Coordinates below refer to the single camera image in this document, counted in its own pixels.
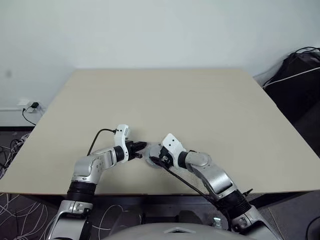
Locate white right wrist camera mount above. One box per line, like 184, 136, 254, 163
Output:
160, 132, 188, 169

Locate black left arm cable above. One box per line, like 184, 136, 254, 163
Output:
87, 128, 117, 156

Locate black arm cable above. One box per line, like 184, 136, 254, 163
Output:
159, 162, 234, 231
87, 128, 117, 156

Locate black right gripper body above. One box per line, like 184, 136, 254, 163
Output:
159, 147, 175, 168

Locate grey hinged motor lid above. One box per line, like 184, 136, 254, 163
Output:
144, 141, 166, 167

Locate black bag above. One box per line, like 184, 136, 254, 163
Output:
261, 46, 320, 123

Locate black adapter cable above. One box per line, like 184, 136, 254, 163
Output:
21, 106, 36, 125

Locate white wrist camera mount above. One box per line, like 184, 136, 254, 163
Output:
160, 132, 188, 169
113, 123, 131, 164

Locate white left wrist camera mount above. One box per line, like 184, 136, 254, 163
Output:
113, 123, 131, 164

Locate grey robot torso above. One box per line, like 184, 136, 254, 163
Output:
102, 222, 236, 240

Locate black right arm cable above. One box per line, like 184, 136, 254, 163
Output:
159, 162, 234, 231

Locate white wall socket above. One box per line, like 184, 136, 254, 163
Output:
16, 98, 46, 113

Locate white cable on bag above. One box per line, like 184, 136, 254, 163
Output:
268, 66, 320, 85

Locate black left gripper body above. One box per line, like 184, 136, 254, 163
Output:
125, 140, 138, 162

